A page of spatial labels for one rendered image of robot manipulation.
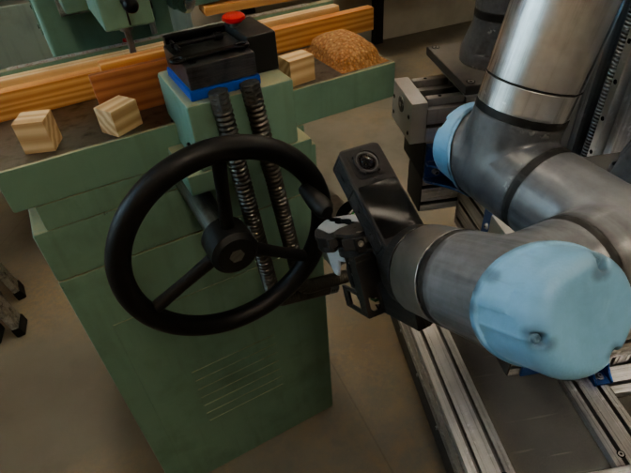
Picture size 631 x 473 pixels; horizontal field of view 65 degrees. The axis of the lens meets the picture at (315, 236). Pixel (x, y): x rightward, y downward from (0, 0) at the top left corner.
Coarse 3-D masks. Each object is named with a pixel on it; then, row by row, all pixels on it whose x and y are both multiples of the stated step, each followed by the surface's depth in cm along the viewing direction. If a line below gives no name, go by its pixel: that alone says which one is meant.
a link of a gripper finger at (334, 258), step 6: (324, 222) 56; (330, 222) 55; (318, 228) 54; (324, 228) 53; (330, 228) 52; (336, 228) 51; (330, 252) 55; (336, 252) 53; (330, 258) 56; (336, 258) 53; (342, 258) 51; (336, 264) 54; (336, 270) 55
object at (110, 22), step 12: (96, 0) 65; (108, 0) 65; (144, 0) 68; (96, 12) 69; (108, 12) 66; (120, 12) 67; (144, 12) 68; (108, 24) 67; (120, 24) 68; (132, 24) 69
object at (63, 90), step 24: (288, 24) 85; (312, 24) 86; (336, 24) 88; (360, 24) 91; (288, 48) 86; (72, 72) 73; (0, 96) 69; (24, 96) 70; (48, 96) 72; (72, 96) 73; (0, 120) 71
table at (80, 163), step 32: (320, 64) 81; (384, 64) 79; (320, 96) 76; (352, 96) 79; (384, 96) 83; (0, 128) 69; (64, 128) 68; (96, 128) 68; (160, 128) 67; (0, 160) 62; (32, 160) 62; (64, 160) 63; (96, 160) 65; (128, 160) 67; (160, 160) 69; (256, 160) 66; (32, 192) 63; (64, 192) 65; (192, 192) 64
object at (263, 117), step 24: (216, 96) 57; (216, 120) 59; (264, 120) 61; (240, 168) 63; (264, 168) 65; (240, 192) 65; (288, 216) 71; (264, 240) 71; (288, 240) 73; (264, 264) 73; (288, 264) 77; (264, 288) 77; (312, 288) 81; (336, 288) 89
